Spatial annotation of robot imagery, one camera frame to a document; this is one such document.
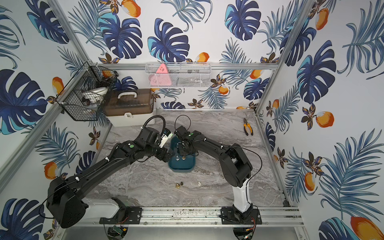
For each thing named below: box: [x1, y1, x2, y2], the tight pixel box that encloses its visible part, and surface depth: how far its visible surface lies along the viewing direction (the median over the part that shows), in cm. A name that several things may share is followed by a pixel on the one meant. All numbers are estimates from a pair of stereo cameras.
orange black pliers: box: [243, 117, 254, 136], surface depth 112 cm
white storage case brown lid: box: [103, 88, 156, 127], surface depth 103 cm
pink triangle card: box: [148, 63, 172, 87], surface depth 92 cm
